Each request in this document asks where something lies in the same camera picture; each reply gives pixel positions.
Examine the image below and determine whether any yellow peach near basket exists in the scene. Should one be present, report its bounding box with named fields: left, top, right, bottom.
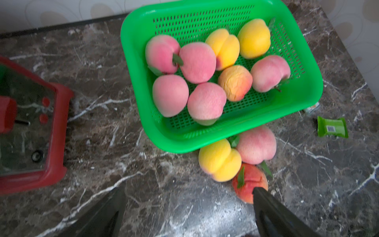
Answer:
left=198, top=139, right=242, bottom=182

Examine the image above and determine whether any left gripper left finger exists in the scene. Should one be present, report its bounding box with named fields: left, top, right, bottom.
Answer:
left=59, top=185, right=126, bottom=237

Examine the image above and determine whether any green snack packet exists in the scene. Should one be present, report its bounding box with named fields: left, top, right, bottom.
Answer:
left=317, top=116, right=349, bottom=138

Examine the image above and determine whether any green plastic basket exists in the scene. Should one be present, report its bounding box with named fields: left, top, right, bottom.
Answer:
left=120, top=0, right=324, bottom=154

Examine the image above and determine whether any white biscuit packet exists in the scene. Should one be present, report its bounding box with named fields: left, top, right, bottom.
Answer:
left=303, top=102, right=320, bottom=114

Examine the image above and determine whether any black rear baseboard strip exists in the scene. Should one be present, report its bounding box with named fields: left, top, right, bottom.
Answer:
left=1, top=12, right=129, bottom=39

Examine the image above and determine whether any pink peach with leaf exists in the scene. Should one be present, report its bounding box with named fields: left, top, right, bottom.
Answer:
left=145, top=35, right=184, bottom=77

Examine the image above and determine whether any yellow red peach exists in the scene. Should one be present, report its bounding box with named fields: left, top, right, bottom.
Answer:
left=205, top=28, right=240, bottom=71

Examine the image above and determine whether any yellow peach front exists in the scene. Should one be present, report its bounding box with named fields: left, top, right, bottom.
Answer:
left=237, top=18, right=271, bottom=59

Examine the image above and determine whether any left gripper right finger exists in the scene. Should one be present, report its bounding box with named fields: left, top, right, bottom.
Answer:
left=253, top=187, right=319, bottom=237

